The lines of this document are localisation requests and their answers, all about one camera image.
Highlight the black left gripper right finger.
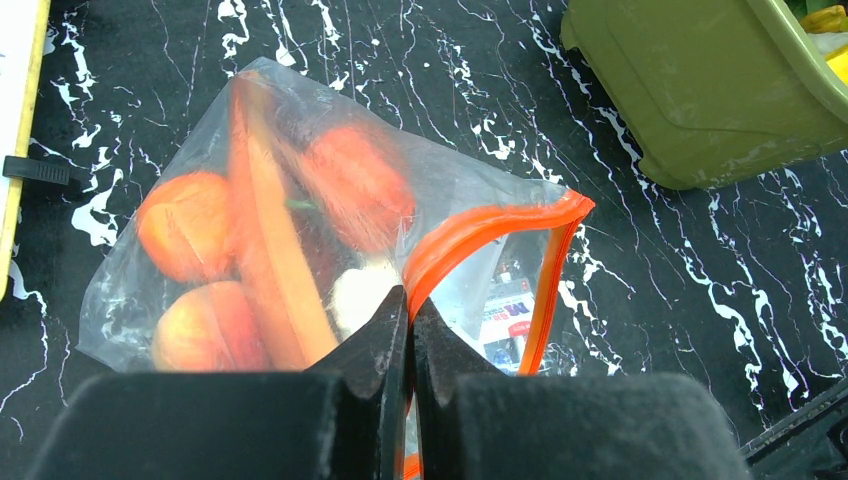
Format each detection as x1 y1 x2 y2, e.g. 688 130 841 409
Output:
411 302 749 479

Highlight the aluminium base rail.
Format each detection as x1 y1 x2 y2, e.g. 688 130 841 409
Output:
740 379 847 479

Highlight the yellow framed whiteboard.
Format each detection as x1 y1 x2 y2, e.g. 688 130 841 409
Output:
1 0 51 292

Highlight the toy peach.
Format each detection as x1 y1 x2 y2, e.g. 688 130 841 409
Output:
151 281 271 372

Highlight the olive green plastic bin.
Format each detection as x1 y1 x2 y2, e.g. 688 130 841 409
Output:
561 0 847 190

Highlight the clear zip bag orange zipper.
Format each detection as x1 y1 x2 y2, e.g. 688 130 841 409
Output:
78 58 594 413

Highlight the orange toy tangerine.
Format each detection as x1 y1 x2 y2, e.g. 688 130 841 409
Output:
135 171 234 283

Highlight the orange toy carrot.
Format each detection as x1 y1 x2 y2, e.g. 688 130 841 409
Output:
228 72 338 370

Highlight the white toy mushroom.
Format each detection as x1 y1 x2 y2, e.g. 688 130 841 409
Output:
329 258 400 340

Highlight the red toy strawberry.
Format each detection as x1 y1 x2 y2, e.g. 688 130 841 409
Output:
300 125 416 253

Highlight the yellow toy banana bunch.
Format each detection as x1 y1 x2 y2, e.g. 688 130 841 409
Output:
826 45 848 84

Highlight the pack of coloured markers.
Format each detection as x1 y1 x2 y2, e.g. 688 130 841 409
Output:
479 267 535 375

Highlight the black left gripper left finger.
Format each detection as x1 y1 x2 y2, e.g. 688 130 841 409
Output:
28 286 409 479

